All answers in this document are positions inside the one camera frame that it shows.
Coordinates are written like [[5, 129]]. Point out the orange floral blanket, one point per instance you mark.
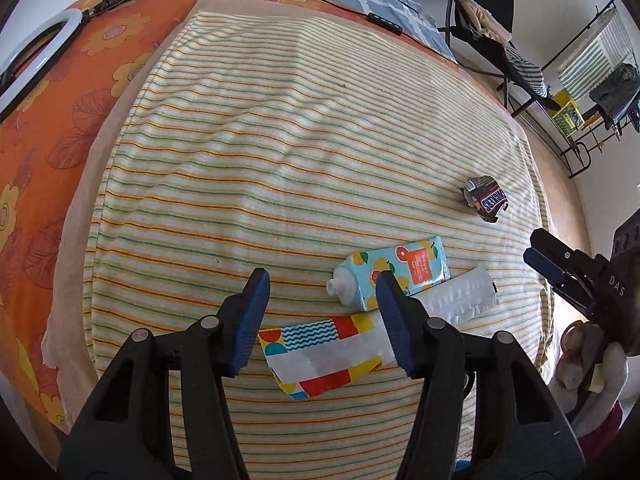
[[60, 85]]

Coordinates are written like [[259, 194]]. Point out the white embossed packet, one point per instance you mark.
[[460, 295]]

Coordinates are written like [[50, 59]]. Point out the light blue juice carton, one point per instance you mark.
[[420, 265]]

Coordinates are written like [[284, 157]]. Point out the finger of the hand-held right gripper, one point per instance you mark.
[[545, 266], [565, 250]]

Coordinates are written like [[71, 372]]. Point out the beige towel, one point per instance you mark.
[[75, 220]]

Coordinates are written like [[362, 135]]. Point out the colourful patterned wrapper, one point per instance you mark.
[[320, 355]]

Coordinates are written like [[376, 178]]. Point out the dark hanging jacket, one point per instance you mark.
[[615, 95]]

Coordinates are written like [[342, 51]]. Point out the person's right hand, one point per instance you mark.
[[572, 355]]

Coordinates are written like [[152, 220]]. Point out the striped garment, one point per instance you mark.
[[527, 72]]

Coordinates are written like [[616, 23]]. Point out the striped hanging cloth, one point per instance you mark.
[[595, 55]]

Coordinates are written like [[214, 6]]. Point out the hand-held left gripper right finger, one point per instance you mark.
[[395, 325]]

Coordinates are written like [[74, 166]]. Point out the black clothes rack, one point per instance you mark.
[[575, 150]]

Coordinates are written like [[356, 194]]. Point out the brown chocolate bar wrapper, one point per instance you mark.
[[487, 200]]

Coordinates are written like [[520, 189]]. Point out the beige garment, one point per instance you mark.
[[482, 15]]

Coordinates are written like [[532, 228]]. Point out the yellow crate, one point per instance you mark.
[[567, 112]]

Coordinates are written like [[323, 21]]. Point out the striped towel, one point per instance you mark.
[[250, 160]]

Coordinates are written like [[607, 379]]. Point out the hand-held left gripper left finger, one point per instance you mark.
[[250, 325]]

